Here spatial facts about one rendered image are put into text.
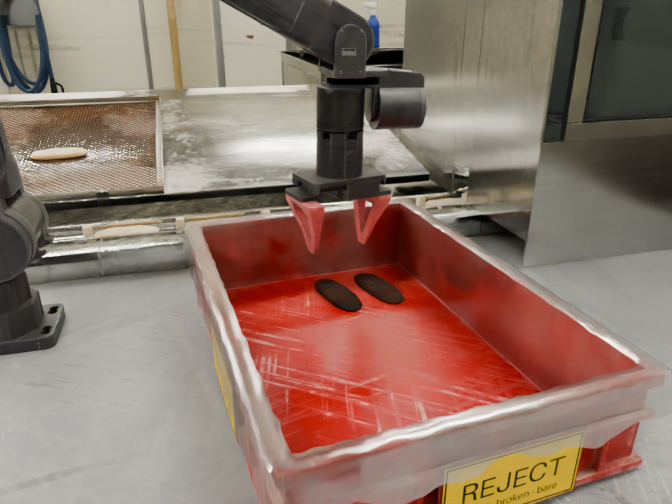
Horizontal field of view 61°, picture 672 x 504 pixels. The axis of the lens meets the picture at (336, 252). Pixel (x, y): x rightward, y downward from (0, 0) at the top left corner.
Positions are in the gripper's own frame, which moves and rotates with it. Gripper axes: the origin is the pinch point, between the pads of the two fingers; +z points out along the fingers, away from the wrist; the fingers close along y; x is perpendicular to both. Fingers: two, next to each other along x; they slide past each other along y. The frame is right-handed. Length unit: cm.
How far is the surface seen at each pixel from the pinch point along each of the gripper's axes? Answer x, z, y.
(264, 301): -3.5, 8.0, 9.1
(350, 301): 3.6, 7.1, 0.1
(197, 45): -380, -5, -104
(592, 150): 8.1, -9.9, -37.3
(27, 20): -403, -21, 5
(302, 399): 17.3, 8.2, 14.2
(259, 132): -58, -3, -14
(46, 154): -61, -2, 28
